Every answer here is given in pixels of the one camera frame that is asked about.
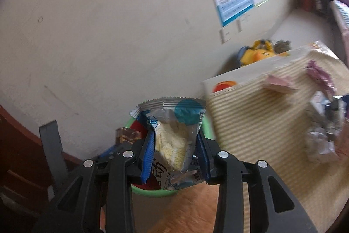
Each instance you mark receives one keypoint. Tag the striped bedding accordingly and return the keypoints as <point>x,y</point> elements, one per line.
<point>342,17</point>

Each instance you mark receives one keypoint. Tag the orange brown wrapper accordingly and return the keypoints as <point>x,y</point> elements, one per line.
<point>126,136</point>

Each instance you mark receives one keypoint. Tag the crumpled silver wrapper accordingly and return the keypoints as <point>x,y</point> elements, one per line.
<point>321,144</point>

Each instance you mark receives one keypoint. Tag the narrow white wall switch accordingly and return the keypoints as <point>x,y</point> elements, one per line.
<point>239,25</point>

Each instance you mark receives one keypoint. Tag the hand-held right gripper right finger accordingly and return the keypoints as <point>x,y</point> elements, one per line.
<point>203,162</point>

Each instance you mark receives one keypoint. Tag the purple pink snack packet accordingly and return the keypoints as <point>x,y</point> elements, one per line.
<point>320,77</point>

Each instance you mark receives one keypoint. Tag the brown wooden furniture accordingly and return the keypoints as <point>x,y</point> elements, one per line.
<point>19,156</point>

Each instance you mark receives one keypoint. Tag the white wall socket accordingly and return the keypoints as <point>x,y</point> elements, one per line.
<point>225,35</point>

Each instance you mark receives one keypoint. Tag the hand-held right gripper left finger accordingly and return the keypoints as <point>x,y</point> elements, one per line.
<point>147,159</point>

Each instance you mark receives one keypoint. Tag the dark blurred object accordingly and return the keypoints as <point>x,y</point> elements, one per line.
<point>338,110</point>

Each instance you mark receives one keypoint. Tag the white paper packet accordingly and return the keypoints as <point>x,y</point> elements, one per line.
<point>319,107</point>

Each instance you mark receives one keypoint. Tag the red container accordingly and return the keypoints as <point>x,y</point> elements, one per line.
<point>306,3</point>

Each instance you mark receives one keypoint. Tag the blue dotted wrapper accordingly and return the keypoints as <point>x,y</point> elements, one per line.
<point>110,152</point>

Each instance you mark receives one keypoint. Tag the red bucket with green rim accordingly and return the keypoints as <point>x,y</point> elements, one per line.
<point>152,193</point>

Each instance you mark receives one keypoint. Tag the white box with orange print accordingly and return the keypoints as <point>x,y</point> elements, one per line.
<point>245,77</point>

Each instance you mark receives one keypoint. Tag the clear snack packet teal circle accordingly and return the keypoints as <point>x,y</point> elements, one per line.
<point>174,140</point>

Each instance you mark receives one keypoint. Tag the yellow plush toy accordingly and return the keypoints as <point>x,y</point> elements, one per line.
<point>259,54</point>

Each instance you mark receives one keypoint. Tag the striped beige cloth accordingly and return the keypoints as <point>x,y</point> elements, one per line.
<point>259,123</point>

